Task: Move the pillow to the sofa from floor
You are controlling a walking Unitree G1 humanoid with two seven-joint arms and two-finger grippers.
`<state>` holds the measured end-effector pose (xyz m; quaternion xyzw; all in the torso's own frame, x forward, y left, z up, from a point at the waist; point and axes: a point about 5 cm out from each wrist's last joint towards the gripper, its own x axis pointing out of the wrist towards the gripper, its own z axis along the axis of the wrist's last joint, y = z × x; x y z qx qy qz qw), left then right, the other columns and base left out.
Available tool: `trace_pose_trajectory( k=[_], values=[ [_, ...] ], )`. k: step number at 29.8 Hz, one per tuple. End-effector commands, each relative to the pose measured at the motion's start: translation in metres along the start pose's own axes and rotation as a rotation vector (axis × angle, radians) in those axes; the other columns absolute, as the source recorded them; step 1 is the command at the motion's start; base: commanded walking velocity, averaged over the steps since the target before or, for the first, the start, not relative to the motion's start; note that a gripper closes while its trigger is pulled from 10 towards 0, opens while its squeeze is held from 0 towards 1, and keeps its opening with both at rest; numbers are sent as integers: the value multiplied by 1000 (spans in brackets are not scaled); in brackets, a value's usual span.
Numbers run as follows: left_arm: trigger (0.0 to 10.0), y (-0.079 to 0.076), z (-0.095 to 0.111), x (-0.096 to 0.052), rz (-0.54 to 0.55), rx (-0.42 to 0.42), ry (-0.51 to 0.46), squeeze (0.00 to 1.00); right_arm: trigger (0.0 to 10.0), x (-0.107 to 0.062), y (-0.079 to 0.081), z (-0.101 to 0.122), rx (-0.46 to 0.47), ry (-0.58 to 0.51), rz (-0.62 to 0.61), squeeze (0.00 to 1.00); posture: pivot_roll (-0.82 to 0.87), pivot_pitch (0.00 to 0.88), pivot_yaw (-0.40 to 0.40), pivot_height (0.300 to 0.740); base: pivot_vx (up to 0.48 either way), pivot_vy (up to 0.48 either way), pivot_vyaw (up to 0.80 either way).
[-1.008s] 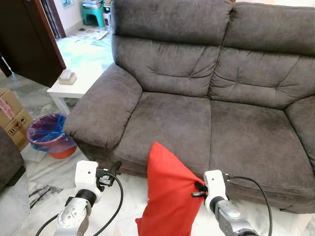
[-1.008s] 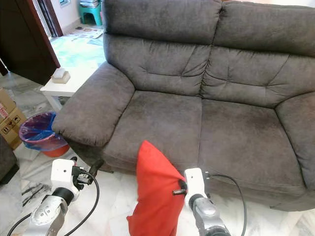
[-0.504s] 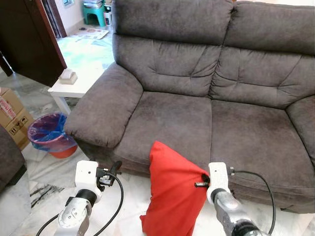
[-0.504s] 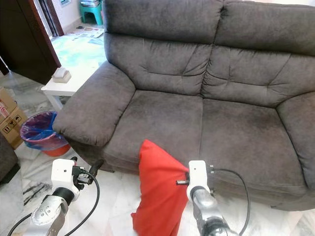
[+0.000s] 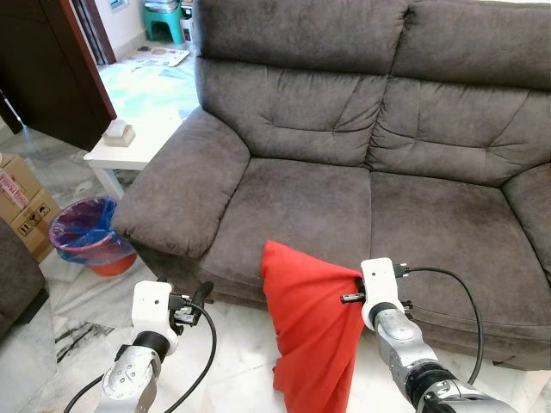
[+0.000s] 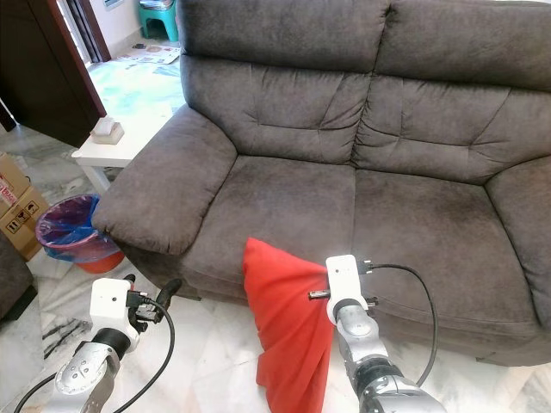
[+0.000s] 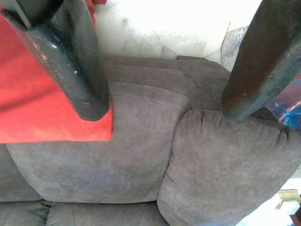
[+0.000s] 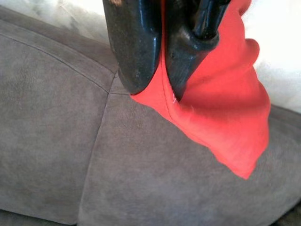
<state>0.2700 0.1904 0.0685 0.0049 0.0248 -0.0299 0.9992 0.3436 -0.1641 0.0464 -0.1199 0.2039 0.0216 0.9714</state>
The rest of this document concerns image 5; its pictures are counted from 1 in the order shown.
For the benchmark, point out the white side table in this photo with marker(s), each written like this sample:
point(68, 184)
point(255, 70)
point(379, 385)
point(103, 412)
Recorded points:
point(146, 142)

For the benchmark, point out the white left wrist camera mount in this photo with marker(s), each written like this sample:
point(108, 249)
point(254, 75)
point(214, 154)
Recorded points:
point(151, 305)

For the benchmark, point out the blue plastic bin bag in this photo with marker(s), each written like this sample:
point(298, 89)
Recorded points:
point(82, 228)

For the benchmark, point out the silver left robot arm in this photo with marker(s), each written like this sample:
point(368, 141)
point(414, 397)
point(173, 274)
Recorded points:
point(125, 383)

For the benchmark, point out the beige tissue box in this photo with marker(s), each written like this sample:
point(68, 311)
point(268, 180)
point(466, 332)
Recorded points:
point(119, 134)

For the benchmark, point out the brown two-seat sofa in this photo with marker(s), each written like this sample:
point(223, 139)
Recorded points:
point(310, 198)

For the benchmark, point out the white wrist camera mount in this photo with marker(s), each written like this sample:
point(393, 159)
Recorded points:
point(380, 284)
point(151, 305)

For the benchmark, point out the dark brown wooden door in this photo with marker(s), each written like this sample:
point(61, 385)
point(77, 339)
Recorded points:
point(43, 60)

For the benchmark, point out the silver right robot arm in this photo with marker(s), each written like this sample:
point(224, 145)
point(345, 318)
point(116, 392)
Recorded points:
point(405, 344)

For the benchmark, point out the green plastic stool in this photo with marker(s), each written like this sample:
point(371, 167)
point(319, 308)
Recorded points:
point(164, 19)

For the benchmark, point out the brown door frame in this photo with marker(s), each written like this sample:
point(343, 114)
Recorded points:
point(96, 30)

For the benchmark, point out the orange waste bin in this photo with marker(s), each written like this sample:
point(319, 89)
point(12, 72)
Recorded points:
point(116, 265)

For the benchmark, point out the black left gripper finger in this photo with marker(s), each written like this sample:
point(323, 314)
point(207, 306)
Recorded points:
point(204, 294)

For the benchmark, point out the red pillow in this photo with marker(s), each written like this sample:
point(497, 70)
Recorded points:
point(310, 327)

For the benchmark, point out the brown cardboard box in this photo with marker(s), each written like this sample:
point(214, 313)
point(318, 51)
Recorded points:
point(26, 206)

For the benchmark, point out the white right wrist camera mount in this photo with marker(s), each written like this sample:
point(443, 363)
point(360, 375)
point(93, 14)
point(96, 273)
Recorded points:
point(380, 284)

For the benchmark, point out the printed floor mat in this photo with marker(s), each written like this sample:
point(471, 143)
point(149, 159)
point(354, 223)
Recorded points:
point(159, 57)

